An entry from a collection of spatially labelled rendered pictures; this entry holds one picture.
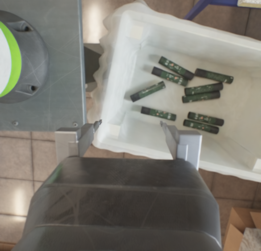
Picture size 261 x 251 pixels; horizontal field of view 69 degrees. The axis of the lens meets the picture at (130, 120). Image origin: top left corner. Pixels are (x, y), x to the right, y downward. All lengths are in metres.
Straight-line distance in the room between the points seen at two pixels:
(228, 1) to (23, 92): 0.80
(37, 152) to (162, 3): 1.29
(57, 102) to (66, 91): 0.03
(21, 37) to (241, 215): 1.65
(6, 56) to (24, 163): 1.39
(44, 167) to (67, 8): 1.33
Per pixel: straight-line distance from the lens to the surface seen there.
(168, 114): 0.81
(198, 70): 0.81
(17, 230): 2.03
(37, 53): 0.35
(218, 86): 0.84
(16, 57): 0.31
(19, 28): 0.38
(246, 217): 1.72
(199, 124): 0.85
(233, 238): 1.63
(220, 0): 0.93
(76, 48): 0.35
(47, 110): 0.38
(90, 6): 1.34
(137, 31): 0.60
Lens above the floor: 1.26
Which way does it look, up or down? 76 degrees down
